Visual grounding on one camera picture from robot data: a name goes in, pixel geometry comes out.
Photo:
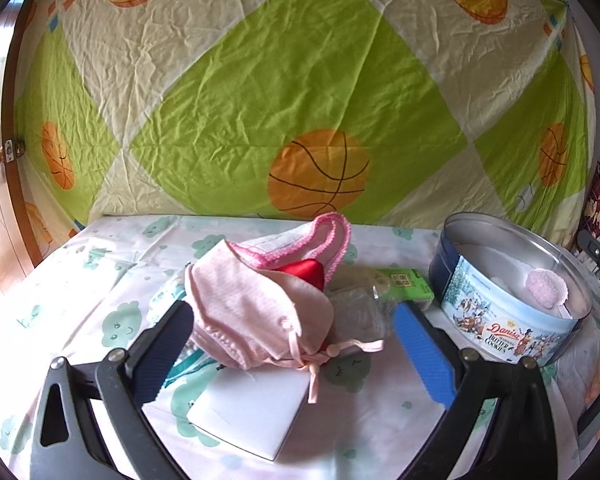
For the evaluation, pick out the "pink-trimmed white knit cloth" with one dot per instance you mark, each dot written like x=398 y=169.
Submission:
x=325 y=239

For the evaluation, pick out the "clear plastic bag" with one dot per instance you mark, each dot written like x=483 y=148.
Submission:
x=359 y=313

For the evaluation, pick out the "red embroidered satin pouch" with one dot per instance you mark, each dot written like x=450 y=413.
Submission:
x=309 y=270

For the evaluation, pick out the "brown wooden door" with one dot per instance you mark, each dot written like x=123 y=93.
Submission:
x=19 y=252

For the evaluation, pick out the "round Danish cookie tin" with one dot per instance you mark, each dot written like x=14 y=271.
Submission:
x=478 y=274

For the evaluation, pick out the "cotton swab packet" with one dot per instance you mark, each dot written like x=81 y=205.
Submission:
x=188 y=358

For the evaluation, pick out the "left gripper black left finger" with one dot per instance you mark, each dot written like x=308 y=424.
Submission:
x=67 y=442

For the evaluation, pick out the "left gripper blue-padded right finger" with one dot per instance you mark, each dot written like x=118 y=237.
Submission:
x=521 y=428

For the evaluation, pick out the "cloud print table cloth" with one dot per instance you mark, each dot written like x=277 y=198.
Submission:
x=372 y=416

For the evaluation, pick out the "pink fluffy powder puff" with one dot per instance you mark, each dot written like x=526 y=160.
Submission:
x=548 y=292

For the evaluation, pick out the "green cream sports bedsheet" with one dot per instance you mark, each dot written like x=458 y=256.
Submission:
x=391 y=112

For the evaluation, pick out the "green tissue pack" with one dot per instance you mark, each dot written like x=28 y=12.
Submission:
x=384 y=284

